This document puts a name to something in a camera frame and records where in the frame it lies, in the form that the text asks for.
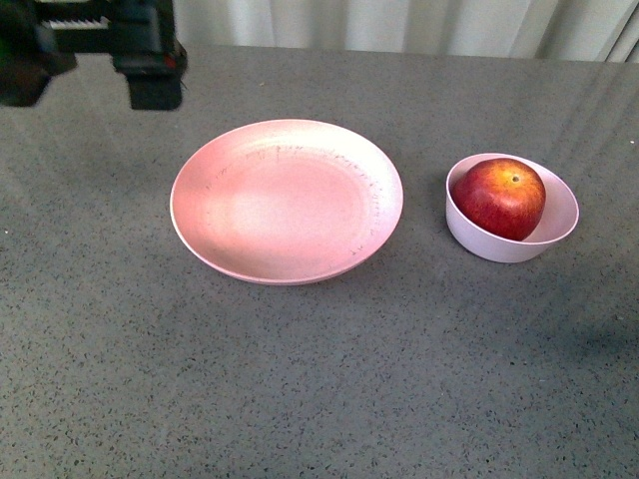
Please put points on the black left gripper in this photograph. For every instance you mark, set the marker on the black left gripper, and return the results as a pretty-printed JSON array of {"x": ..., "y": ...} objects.
[{"x": 40, "y": 40}]

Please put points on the red yellow apple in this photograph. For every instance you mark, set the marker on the red yellow apple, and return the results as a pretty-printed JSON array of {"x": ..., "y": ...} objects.
[{"x": 503, "y": 196}]

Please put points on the pink plate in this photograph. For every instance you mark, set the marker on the pink plate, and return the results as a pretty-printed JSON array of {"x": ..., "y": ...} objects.
[{"x": 286, "y": 202}]

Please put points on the pale pink bowl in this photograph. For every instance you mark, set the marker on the pale pink bowl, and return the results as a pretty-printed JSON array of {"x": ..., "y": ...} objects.
[{"x": 559, "y": 219}]

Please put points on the white curtain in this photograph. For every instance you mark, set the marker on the white curtain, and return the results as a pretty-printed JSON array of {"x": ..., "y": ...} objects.
[{"x": 600, "y": 31}]

